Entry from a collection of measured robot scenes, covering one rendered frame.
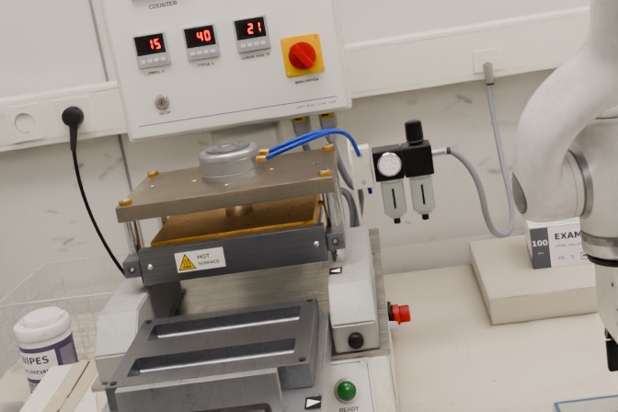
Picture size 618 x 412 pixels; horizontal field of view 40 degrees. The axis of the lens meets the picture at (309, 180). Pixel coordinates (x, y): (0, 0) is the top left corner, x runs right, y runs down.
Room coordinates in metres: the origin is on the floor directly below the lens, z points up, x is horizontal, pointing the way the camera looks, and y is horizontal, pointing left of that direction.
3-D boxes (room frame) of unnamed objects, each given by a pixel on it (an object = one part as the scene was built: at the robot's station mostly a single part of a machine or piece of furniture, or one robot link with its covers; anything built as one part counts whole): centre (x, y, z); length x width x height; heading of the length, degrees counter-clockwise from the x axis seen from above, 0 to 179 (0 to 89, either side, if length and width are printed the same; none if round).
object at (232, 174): (1.12, 0.07, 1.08); 0.31 x 0.24 x 0.13; 85
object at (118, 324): (1.04, 0.24, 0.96); 0.25 x 0.05 x 0.07; 175
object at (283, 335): (0.84, 0.12, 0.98); 0.20 x 0.17 x 0.03; 85
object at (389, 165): (1.20, -0.14, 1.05); 0.15 x 0.05 x 0.15; 85
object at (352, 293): (1.01, -0.03, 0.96); 0.26 x 0.05 x 0.07; 175
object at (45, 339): (1.28, 0.45, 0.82); 0.09 x 0.09 x 0.15
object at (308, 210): (1.09, 0.09, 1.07); 0.22 x 0.17 x 0.10; 85
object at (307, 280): (1.13, 0.09, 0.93); 0.46 x 0.35 x 0.01; 175
